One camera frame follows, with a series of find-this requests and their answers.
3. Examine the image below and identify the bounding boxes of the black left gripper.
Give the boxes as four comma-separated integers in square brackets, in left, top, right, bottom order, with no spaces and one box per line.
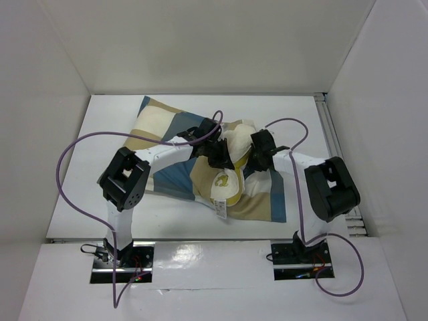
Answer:
[202,138,233,171]

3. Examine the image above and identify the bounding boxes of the cream yellow-edged pillow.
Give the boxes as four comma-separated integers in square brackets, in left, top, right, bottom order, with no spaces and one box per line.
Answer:
[200,120,256,207]

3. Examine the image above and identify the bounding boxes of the blue beige striped pillowcase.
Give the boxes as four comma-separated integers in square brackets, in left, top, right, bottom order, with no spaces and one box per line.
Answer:
[124,96,286,223]

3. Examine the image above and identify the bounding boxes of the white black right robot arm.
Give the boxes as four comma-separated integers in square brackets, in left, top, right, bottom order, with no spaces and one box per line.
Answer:
[248,130,360,262]

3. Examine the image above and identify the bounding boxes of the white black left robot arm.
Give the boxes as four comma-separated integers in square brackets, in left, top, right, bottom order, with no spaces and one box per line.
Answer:
[98,118,235,267]

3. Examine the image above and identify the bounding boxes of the white pillow care label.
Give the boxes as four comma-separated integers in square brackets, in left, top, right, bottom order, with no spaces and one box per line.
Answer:
[213,199,227,220]

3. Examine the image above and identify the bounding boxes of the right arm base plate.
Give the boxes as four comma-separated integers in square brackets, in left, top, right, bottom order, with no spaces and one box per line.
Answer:
[265,241,335,281]

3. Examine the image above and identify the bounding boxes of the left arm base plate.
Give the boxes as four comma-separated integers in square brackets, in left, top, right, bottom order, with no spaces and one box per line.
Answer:
[80,241,154,284]

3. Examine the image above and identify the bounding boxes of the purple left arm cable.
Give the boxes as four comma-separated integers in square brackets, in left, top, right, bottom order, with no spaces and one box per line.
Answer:
[55,110,224,309]

